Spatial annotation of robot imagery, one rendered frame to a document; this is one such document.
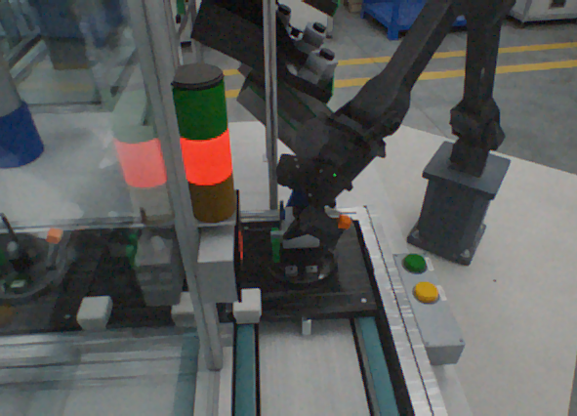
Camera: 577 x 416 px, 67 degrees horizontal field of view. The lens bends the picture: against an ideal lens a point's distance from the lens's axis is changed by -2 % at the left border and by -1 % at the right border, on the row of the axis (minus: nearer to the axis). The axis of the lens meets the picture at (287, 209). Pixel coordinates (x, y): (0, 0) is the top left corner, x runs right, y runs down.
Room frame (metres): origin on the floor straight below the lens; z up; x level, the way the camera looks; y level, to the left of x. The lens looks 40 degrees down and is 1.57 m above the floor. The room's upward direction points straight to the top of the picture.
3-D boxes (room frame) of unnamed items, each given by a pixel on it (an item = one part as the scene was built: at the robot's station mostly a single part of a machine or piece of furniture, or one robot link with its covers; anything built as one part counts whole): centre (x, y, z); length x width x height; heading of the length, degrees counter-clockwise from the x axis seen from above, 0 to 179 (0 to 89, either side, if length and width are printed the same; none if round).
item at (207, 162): (0.38, 0.08, 1.33); 0.05 x 0.05 x 0.05
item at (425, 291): (0.50, -0.24, 0.96); 0.04 x 0.04 x 0.02
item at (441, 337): (0.50, -0.24, 0.93); 0.21 x 0.07 x 0.06; 4
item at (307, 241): (0.57, -0.01, 1.06); 0.08 x 0.04 x 0.07; 94
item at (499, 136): (0.76, -0.37, 1.15); 0.09 x 0.07 x 0.06; 34
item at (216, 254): (0.38, 0.08, 1.29); 0.12 x 0.05 x 0.25; 4
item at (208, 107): (0.38, 0.08, 1.38); 0.05 x 0.05 x 0.05
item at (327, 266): (0.57, -0.02, 0.98); 0.14 x 0.14 x 0.02
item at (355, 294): (0.57, -0.02, 0.96); 0.24 x 0.24 x 0.02; 4
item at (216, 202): (0.38, 0.08, 1.28); 0.05 x 0.05 x 0.05
